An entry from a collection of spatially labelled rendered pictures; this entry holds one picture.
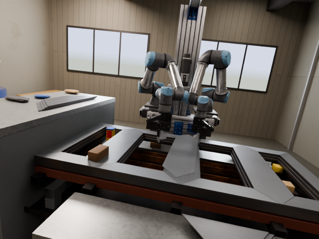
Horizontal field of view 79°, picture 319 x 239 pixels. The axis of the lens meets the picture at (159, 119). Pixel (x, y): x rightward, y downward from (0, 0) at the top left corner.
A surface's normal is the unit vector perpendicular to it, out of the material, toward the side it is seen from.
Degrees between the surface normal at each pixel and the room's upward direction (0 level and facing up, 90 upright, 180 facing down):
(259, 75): 90
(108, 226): 0
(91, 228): 0
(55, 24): 90
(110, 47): 90
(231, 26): 90
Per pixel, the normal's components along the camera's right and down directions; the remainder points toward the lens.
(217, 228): 0.11, -0.97
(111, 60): -0.08, 0.23
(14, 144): 0.98, 0.15
